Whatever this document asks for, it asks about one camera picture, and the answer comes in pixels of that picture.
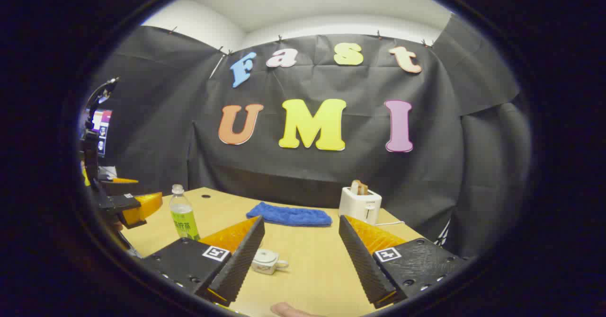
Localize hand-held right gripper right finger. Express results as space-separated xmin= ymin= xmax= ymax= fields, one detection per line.
xmin=338 ymin=214 xmax=470 ymax=309

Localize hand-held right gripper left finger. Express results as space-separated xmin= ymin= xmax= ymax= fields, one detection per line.
xmin=140 ymin=215 xmax=266 ymax=307

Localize white teacup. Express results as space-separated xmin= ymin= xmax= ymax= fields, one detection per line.
xmin=251 ymin=255 xmax=289 ymax=275

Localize green label water bottle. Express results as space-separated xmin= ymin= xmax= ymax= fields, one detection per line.
xmin=169 ymin=184 xmax=201 ymax=241

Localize computer monitor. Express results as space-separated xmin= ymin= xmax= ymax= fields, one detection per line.
xmin=92 ymin=110 xmax=113 ymax=157

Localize white toaster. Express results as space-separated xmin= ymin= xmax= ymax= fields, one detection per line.
xmin=339 ymin=187 xmax=382 ymax=226

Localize blue towel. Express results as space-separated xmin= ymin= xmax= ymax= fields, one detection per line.
xmin=246 ymin=202 xmax=333 ymax=227

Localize black backdrop cloth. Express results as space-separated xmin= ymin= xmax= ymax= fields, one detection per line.
xmin=90 ymin=17 xmax=531 ymax=256

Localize black white striped object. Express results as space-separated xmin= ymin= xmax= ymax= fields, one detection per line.
xmin=435 ymin=219 xmax=451 ymax=247

